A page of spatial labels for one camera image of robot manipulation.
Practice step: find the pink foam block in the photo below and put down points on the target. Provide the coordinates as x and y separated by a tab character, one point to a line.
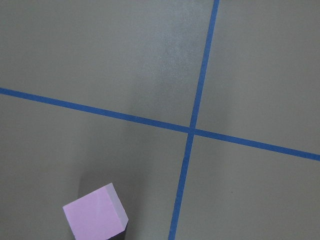
98	215

